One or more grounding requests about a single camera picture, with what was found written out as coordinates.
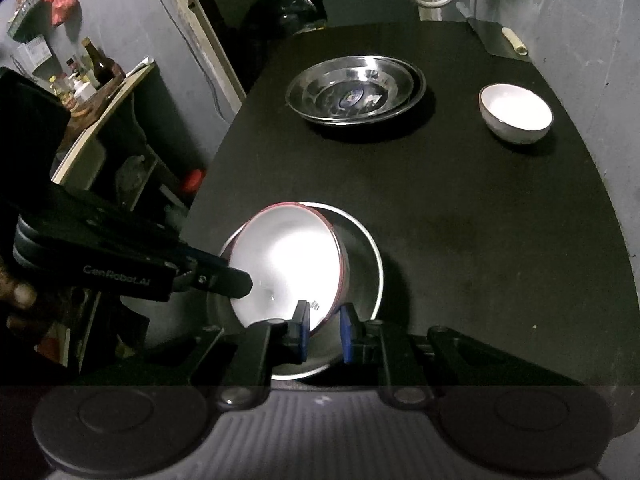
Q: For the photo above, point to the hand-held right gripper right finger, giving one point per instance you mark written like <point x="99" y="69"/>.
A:
<point x="347" y="335"/>

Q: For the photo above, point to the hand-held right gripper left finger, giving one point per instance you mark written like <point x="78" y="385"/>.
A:
<point x="301" y="335"/>

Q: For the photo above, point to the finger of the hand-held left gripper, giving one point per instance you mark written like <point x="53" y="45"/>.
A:
<point x="225" y="280"/>

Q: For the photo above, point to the deep steel bowl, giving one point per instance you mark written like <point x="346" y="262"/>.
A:
<point x="362" y="280"/>

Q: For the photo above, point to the white ceramic bowl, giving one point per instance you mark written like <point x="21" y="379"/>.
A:
<point x="285" y="270"/>
<point x="515" y="110"/>

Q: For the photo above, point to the large steel plate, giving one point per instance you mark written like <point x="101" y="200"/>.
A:
<point x="360" y="121"/>

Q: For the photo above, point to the person's left hand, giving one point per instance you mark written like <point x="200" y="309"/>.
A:
<point x="20" y="295"/>

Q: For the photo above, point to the wooden shelf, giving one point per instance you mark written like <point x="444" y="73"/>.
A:
<point x="100" y="125"/>

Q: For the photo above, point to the white jar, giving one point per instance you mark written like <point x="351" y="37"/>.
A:
<point x="85" y="92"/>

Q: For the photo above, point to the small sauce bottle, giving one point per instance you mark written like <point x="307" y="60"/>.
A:
<point x="73" y="72"/>

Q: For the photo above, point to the brown glass bottle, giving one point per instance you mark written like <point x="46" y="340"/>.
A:
<point x="104" y="70"/>

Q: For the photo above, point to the red plastic bags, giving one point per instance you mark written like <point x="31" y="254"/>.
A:
<point x="62" y="7"/>

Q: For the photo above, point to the black plastic bag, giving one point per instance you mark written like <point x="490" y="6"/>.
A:
<point x="300" y="5"/>

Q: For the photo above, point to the wall calendar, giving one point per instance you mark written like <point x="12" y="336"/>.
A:
<point x="36" y="52"/>

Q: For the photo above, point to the green wall rack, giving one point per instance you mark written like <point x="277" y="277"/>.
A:
<point x="25" y="25"/>

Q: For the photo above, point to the pale door frame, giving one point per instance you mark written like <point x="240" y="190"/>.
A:
<point x="210" y="35"/>

